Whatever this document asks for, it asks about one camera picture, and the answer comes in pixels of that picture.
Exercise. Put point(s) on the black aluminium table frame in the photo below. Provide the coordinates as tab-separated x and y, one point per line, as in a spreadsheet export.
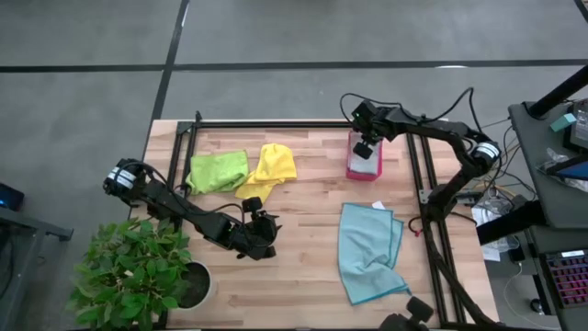
298	124

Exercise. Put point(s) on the grey side desk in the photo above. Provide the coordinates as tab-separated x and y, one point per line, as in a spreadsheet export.
542	184

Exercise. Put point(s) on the white papers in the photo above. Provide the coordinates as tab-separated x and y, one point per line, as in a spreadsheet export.
487	216

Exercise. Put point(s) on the black rounded object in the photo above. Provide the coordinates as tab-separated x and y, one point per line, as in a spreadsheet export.
419	310

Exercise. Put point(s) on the black diagonal pole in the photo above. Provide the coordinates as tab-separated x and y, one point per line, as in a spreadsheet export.
560	92

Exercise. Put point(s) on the yellow microfiber towel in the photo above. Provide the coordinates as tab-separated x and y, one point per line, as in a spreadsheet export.
275	165

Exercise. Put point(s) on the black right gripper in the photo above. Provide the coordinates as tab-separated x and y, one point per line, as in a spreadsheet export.
372	122

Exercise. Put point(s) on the backlit keyboard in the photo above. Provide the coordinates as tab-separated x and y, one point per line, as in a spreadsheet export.
569	278

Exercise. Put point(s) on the blue tablet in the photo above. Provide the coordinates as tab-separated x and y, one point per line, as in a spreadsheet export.
574	170

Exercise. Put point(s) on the small teal box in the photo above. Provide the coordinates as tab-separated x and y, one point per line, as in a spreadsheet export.
562	122

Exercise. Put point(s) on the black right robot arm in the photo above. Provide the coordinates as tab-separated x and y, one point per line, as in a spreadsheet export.
441	128

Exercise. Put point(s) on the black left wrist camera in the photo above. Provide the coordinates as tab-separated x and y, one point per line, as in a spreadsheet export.
270	252

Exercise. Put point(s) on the black desk beam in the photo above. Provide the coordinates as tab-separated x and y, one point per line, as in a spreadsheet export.
510	223

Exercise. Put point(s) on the dark grey side table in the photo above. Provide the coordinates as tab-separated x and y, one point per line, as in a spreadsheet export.
27	230

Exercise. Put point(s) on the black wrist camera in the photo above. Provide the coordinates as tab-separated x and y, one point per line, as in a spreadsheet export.
363	150
270	252

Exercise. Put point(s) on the green microfiber towel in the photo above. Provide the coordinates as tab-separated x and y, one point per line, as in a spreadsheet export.
218	170

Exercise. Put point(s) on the green leafy plant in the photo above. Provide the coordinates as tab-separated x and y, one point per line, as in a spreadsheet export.
128	271

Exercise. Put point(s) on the pink plastic bin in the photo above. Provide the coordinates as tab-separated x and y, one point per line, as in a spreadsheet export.
363	177

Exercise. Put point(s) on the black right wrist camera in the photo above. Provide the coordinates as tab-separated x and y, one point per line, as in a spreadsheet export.
363	150

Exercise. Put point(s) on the black device with blue light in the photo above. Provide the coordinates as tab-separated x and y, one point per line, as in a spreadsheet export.
9	197

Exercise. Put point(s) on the light blue microfiber towel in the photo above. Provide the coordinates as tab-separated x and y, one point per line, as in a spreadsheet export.
367	257

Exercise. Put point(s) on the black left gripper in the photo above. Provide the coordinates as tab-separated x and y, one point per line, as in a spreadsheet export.
252	234

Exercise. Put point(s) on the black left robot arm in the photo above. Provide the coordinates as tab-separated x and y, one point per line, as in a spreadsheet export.
170	202

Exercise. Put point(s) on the white plant pot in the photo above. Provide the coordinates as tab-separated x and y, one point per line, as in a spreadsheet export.
200	287

